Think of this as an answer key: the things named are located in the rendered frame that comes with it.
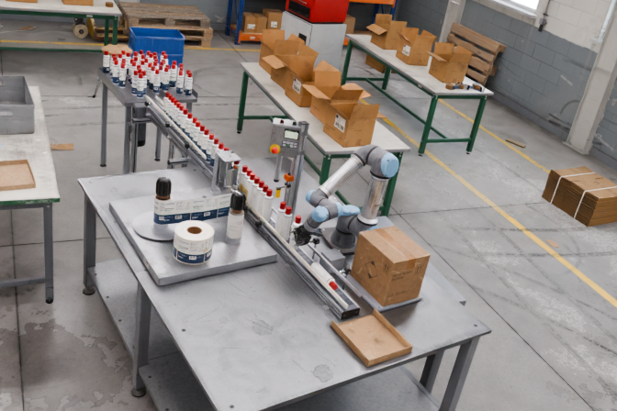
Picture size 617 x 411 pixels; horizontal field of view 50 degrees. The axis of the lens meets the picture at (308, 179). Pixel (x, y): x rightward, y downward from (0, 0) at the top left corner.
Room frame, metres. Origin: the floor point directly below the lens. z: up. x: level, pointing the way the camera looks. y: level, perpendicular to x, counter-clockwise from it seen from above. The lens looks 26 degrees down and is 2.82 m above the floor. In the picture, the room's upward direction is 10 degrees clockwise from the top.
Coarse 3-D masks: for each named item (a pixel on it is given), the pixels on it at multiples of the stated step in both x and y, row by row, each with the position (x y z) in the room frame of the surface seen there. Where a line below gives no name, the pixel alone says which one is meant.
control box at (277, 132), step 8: (288, 120) 3.49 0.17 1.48; (272, 128) 3.41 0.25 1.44; (280, 128) 3.41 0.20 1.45; (288, 128) 3.41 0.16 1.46; (296, 128) 3.41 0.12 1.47; (272, 136) 3.40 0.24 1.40; (280, 136) 3.41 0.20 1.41; (272, 144) 3.40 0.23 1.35; (280, 144) 3.41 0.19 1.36; (280, 152) 3.41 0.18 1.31; (288, 152) 3.41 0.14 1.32; (296, 152) 3.41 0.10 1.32
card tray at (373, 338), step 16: (352, 320) 2.63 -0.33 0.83; (368, 320) 2.65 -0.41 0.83; (384, 320) 2.64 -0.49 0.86; (352, 336) 2.51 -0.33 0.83; (368, 336) 2.53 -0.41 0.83; (384, 336) 2.55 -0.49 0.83; (400, 336) 2.54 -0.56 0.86; (368, 352) 2.41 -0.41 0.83; (384, 352) 2.43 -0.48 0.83; (400, 352) 2.43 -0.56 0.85
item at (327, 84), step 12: (324, 72) 5.68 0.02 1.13; (336, 72) 5.73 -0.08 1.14; (324, 84) 5.65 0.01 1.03; (336, 84) 5.71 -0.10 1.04; (348, 84) 5.74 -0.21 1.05; (312, 96) 5.59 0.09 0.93; (324, 96) 5.34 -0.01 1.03; (336, 96) 5.31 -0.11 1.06; (348, 96) 5.36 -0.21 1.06; (360, 96) 5.48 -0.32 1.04; (312, 108) 5.56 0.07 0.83; (324, 108) 5.38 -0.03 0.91; (324, 120) 5.35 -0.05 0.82
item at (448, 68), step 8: (440, 48) 7.64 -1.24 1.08; (448, 48) 7.68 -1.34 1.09; (456, 48) 7.69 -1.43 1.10; (464, 48) 7.59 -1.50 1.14; (432, 56) 7.58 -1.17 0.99; (440, 56) 7.63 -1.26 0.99; (448, 56) 7.67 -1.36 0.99; (456, 56) 7.28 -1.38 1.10; (464, 56) 7.31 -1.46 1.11; (432, 64) 7.53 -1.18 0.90; (440, 64) 7.40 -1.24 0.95; (448, 64) 7.28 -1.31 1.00; (456, 64) 7.32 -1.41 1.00; (464, 64) 7.36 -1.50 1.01; (432, 72) 7.50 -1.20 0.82; (440, 72) 7.37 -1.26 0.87; (448, 72) 7.29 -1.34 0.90; (456, 72) 7.33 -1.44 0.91; (464, 72) 7.38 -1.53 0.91; (440, 80) 7.33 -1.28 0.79; (448, 80) 7.30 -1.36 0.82; (456, 80) 7.35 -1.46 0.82
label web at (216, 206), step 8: (208, 200) 3.19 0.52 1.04; (216, 200) 3.22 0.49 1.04; (224, 200) 3.26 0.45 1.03; (208, 208) 3.20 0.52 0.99; (216, 208) 3.23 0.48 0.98; (224, 208) 3.26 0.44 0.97; (200, 216) 3.17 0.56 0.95; (208, 216) 3.20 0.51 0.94; (216, 216) 3.23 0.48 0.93; (224, 216) 3.27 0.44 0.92
